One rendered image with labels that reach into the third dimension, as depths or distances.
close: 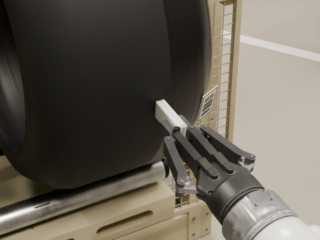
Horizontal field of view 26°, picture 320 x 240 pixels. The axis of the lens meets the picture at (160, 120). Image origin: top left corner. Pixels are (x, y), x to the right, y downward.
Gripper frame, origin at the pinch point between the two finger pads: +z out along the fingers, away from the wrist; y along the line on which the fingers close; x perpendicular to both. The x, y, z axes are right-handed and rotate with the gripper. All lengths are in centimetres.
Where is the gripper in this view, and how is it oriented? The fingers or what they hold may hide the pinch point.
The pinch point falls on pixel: (170, 120)
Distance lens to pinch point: 104.0
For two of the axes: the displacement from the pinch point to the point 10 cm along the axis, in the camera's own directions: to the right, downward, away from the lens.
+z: -4.8, -5.8, 6.5
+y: -8.7, 2.7, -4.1
